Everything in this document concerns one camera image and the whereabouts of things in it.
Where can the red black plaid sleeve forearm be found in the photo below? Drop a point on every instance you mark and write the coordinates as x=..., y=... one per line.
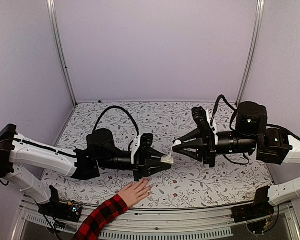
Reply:
x=100, y=217

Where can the person's left hand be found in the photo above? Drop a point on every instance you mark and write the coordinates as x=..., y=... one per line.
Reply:
x=135, y=192

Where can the aluminium front frame rail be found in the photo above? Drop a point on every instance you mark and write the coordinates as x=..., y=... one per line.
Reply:
x=212, y=223

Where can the aluminium corner post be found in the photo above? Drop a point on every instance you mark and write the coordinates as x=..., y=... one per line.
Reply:
x=51, y=6
x=260, y=4

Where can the aluminium corner post right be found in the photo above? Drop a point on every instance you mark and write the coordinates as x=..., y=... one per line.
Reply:
x=260, y=4

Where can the clear nail polish bottle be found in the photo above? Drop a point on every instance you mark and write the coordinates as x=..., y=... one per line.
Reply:
x=168, y=159

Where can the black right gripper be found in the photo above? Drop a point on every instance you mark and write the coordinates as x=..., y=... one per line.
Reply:
x=206, y=151

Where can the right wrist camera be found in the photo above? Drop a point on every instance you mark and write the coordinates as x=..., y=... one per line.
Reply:
x=202, y=119

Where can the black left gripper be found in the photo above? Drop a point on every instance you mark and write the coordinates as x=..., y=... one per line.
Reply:
x=149, y=162

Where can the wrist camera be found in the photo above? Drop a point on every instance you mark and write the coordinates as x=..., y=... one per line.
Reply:
x=140, y=146
x=202, y=119

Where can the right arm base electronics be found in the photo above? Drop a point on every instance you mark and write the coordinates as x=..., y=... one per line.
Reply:
x=259, y=208

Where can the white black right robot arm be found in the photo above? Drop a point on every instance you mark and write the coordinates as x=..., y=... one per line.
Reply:
x=252, y=134

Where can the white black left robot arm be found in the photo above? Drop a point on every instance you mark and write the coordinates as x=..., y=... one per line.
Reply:
x=16, y=150

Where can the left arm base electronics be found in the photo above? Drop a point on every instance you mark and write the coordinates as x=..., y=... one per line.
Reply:
x=70, y=211

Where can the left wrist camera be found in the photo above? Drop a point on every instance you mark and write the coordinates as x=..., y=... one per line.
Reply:
x=140, y=146

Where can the aluminium corner post left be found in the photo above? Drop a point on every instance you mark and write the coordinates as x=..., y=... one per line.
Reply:
x=51, y=6

